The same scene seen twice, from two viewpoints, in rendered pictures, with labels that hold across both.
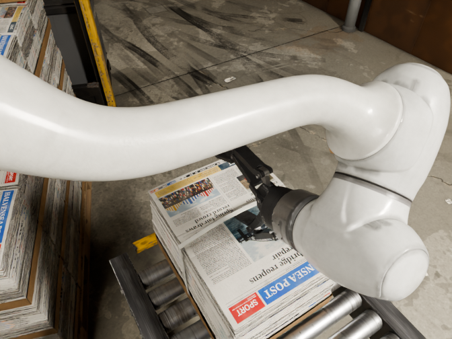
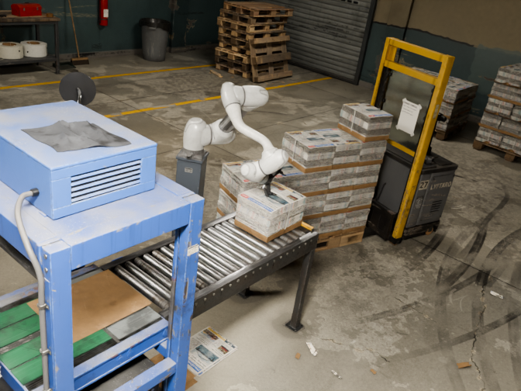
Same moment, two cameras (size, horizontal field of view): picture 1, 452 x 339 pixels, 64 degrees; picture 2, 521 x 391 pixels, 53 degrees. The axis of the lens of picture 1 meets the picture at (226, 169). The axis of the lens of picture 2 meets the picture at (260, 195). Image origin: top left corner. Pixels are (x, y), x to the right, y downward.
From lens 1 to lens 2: 3.10 m
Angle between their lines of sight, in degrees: 57
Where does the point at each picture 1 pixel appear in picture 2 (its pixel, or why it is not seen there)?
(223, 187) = (284, 192)
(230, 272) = (253, 193)
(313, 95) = (260, 137)
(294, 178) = (407, 340)
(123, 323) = not seen: hidden behind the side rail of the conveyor
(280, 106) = (255, 134)
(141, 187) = (343, 268)
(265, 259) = (260, 198)
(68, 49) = (401, 188)
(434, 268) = not seen: outside the picture
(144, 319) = not seen: hidden behind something
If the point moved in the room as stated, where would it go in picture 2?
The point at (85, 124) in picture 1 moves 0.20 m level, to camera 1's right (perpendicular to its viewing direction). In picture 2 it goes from (237, 119) to (246, 131)
